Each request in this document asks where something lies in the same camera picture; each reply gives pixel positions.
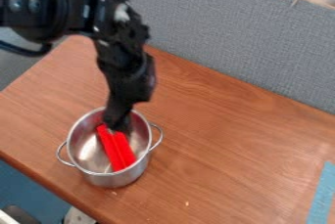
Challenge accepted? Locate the red plastic block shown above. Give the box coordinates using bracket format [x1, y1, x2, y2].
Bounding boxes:
[95, 124, 136, 172]

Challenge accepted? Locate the metal pot with handles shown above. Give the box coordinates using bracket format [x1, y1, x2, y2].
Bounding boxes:
[56, 108, 163, 188]

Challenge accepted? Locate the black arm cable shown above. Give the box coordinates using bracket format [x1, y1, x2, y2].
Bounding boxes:
[0, 40, 53, 58]

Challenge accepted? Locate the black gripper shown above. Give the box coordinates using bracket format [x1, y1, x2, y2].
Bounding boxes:
[96, 53, 155, 132]

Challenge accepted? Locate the grey fabric divider panel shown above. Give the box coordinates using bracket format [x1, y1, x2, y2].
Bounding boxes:
[130, 0, 335, 114]

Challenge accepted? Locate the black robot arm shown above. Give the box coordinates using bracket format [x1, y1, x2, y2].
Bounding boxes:
[0, 0, 155, 133]

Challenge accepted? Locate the dark object bottom left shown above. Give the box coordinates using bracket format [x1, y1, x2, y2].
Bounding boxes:
[1, 204, 41, 224]

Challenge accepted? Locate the blue tape strip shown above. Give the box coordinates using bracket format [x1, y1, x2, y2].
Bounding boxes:
[307, 161, 335, 224]

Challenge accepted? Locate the white object under table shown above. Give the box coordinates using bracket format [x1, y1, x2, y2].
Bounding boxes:
[61, 207, 96, 224]

